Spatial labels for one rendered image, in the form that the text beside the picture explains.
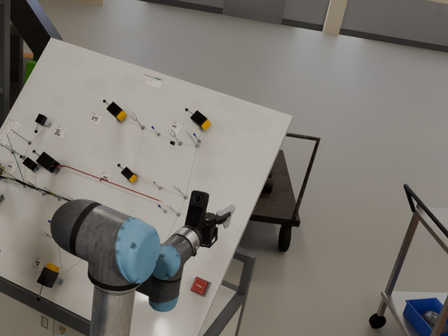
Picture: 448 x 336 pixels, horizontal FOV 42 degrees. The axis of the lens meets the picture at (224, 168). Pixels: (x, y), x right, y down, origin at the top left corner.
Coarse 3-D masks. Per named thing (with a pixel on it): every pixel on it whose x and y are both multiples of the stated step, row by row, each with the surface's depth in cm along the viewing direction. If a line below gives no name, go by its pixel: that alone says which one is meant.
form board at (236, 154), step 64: (64, 64) 261; (128, 64) 254; (128, 128) 244; (192, 128) 238; (256, 128) 232; (0, 192) 247; (64, 192) 240; (128, 192) 234; (256, 192) 223; (0, 256) 237; (64, 256) 231; (192, 256) 221; (192, 320) 213
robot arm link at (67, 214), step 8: (80, 200) 119; (88, 200) 120; (64, 208) 118; (72, 208) 117; (80, 208) 116; (56, 216) 118; (64, 216) 116; (72, 216) 115; (56, 224) 117; (64, 224) 115; (72, 224) 115; (56, 232) 117; (64, 232) 115; (56, 240) 118; (64, 240) 116; (64, 248) 117
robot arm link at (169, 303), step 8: (152, 280) 150; (160, 280) 148; (176, 280) 148; (136, 288) 152; (144, 288) 151; (152, 288) 150; (160, 288) 149; (168, 288) 149; (176, 288) 150; (152, 296) 151; (160, 296) 150; (168, 296) 150; (176, 296) 152; (152, 304) 152; (160, 304) 151; (168, 304) 151; (176, 304) 154
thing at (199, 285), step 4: (196, 280) 214; (200, 280) 214; (204, 280) 213; (196, 284) 213; (200, 284) 213; (204, 284) 213; (192, 288) 213; (196, 288) 213; (200, 288) 213; (204, 288) 212; (200, 292) 212; (204, 292) 213
